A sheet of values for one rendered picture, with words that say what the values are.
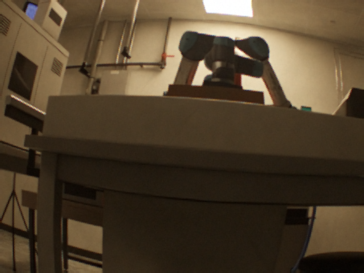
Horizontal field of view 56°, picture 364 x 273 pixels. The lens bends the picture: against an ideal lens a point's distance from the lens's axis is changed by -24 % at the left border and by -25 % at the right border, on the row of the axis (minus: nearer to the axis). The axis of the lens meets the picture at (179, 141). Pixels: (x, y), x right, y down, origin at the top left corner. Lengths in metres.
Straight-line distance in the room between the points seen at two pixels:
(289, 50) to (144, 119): 3.73
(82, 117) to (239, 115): 0.32
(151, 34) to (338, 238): 3.18
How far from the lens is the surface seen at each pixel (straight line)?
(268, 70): 2.05
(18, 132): 1.60
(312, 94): 4.36
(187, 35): 1.85
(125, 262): 1.15
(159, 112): 0.85
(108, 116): 0.87
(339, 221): 4.28
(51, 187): 0.94
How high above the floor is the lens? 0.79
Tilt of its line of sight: 8 degrees up
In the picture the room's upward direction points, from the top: 6 degrees clockwise
